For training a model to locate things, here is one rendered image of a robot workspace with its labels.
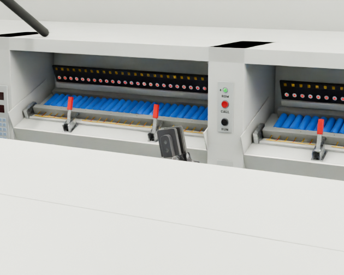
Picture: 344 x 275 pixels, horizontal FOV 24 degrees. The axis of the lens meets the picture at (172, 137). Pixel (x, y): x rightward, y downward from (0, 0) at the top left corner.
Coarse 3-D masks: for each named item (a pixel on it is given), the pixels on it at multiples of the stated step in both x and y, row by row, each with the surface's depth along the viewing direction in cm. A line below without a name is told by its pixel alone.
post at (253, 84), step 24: (216, 48) 188; (240, 48) 185; (216, 72) 189; (240, 72) 186; (264, 72) 196; (216, 96) 190; (240, 96) 187; (264, 96) 198; (216, 120) 191; (240, 120) 188; (216, 144) 192; (240, 144) 189
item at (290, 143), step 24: (288, 96) 199; (312, 96) 195; (336, 96) 192; (264, 120) 199; (288, 120) 195; (312, 120) 193; (336, 120) 193; (264, 144) 191; (288, 144) 188; (312, 144) 186; (336, 144) 184; (264, 168) 189; (288, 168) 185; (312, 168) 182; (336, 168) 179
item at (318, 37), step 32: (64, 32) 235; (96, 32) 235; (128, 32) 235; (160, 32) 235; (192, 32) 235; (224, 32) 235; (256, 32) 235; (288, 32) 235; (320, 32) 235; (64, 64) 235; (96, 64) 229; (128, 64) 224; (160, 64) 219; (192, 64) 214
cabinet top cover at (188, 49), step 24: (24, 48) 215; (48, 48) 212; (72, 48) 208; (96, 48) 204; (120, 48) 201; (144, 48) 197; (168, 48) 194; (192, 48) 191; (264, 48) 185; (288, 48) 185; (312, 48) 185; (336, 48) 185
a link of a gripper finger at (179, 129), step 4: (164, 128) 118; (168, 128) 117; (176, 128) 116; (180, 128) 116; (180, 132) 116; (180, 136) 116; (184, 136) 117; (180, 140) 116; (184, 140) 116; (180, 144) 116; (184, 144) 116; (184, 148) 116; (184, 152) 117; (180, 156) 117; (184, 160) 118; (192, 160) 119
